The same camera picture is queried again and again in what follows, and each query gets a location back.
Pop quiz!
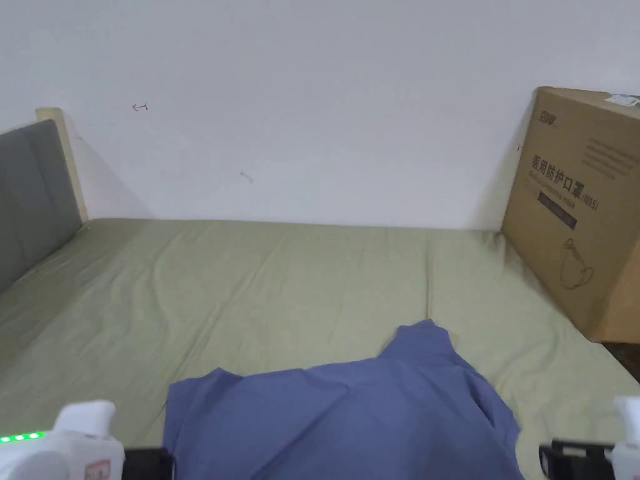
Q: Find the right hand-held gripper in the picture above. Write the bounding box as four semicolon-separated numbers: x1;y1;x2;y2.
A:
538;396;640;480

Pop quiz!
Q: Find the bed with pale green sheet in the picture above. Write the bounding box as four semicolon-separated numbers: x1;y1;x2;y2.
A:
0;217;640;480

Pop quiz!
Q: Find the brown cardboard carton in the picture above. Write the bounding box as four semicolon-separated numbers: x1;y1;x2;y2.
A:
500;86;640;344

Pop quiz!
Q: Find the blue shirt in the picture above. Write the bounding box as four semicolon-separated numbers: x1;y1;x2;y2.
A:
162;319;526;480

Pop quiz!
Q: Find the grey padded headboard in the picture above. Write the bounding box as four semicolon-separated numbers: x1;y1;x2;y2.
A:
0;107;90;293

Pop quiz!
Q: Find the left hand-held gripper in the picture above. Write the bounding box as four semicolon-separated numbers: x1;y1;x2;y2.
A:
0;399;174;480

